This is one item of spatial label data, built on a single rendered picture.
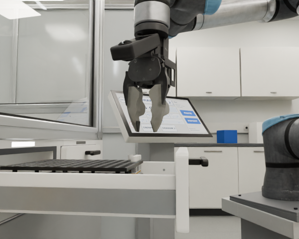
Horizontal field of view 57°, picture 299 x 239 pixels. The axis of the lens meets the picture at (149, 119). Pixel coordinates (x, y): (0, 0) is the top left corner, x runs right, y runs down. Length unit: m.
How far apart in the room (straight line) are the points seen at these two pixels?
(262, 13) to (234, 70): 3.21
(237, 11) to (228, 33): 3.79
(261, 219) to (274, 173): 0.14
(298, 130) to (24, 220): 0.68
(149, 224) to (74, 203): 1.05
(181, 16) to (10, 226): 0.57
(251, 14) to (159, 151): 0.83
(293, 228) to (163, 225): 0.88
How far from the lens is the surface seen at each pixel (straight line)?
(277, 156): 0.86
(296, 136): 0.80
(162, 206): 0.41
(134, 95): 0.55
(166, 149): 1.47
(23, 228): 0.66
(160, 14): 0.58
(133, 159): 0.56
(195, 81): 3.95
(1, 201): 0.50
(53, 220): 0.77
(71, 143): 0.84
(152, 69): 0.54
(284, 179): 0.86
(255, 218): 0.84
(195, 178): 3.54
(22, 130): 0.62
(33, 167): 0.51
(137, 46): 0.49
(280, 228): 0.77
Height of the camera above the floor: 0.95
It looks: 4 degrees up
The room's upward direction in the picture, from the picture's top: straight up
